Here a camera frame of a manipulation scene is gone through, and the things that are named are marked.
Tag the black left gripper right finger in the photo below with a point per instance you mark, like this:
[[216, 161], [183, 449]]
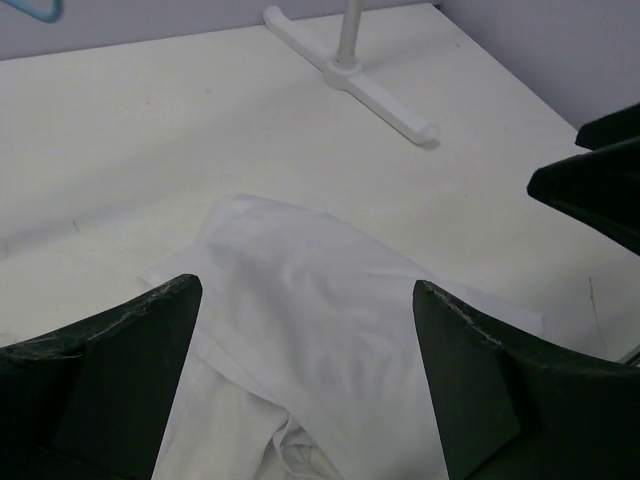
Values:
[[510, 405]]

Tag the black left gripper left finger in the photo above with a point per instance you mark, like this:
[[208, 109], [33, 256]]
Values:
[[91, 400]]

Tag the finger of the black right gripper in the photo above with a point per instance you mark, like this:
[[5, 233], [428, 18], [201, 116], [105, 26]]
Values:
[[611, 129], [599, 189]]

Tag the white t shirt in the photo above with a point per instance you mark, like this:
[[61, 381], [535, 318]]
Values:
[[304, 362]]

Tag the white clothes rack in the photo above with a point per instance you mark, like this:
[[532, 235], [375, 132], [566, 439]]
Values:
[[342, 70]]

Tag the blue wire hanger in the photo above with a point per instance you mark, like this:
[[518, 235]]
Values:
[[52, 15]]

